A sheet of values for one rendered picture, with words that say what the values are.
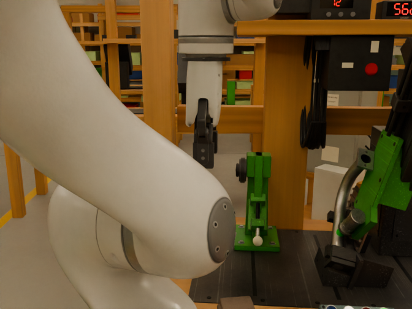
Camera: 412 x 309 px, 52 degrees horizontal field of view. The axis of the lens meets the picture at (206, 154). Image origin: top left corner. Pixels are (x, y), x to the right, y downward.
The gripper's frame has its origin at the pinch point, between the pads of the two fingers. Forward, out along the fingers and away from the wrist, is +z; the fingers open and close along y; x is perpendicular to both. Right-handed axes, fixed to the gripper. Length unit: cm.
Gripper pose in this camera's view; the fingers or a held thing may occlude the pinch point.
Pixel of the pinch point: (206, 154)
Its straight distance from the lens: 68.8
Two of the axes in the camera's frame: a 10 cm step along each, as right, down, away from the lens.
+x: 10.0, 0.2, -0.8
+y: -0.8, 2.5, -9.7
